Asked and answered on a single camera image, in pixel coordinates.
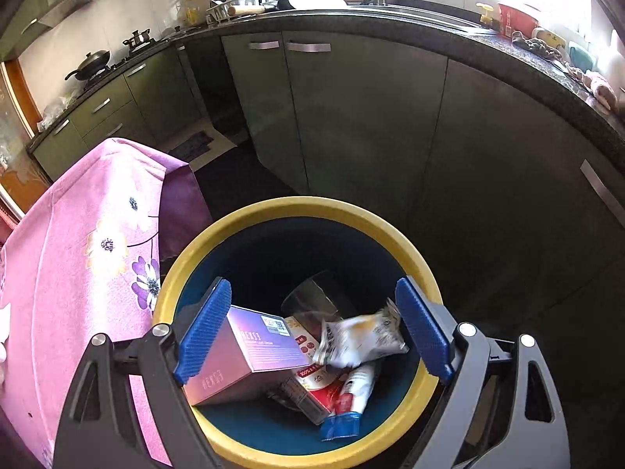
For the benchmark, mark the black wok with lid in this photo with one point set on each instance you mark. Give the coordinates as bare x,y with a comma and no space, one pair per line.
91,65

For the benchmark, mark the clear plastic cup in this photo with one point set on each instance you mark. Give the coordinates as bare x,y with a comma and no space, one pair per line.
316,300

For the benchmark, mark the yellow oil bottle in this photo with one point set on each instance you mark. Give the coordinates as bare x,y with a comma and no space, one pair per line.
191,10

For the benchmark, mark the plastic bag on counter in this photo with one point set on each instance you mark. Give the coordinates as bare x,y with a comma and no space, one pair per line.
53,110

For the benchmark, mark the blue tube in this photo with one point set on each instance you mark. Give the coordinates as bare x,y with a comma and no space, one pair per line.
345,419

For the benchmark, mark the snack wrapper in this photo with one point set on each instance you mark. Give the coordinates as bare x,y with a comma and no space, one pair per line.
349,343

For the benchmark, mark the purple cardboard box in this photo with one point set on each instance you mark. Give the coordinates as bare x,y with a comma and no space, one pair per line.
252,353

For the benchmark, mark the dark counter cabinets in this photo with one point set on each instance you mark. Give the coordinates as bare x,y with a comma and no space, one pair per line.
509,183

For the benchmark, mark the small steel pot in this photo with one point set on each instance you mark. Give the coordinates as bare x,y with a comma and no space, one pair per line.
137,40

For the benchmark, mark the white dish rack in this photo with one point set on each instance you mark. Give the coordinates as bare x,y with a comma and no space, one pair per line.
220,11

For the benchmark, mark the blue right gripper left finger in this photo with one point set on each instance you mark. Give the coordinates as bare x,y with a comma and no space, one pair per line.
198,335

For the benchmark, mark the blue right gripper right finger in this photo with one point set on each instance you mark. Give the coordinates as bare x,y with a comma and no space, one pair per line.
431,327

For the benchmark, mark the yellow rimmed trash bin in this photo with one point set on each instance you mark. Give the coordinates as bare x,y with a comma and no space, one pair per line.
307,259

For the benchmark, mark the pink floral tablecloth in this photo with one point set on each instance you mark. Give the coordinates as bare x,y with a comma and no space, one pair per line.
86,259

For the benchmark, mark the green lower cabinets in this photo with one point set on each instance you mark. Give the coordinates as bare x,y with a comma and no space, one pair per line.
148,99

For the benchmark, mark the red white packet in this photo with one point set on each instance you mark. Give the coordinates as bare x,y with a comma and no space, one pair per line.
313,389

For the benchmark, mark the dark floor mat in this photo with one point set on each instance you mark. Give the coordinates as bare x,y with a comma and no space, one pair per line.
193,147

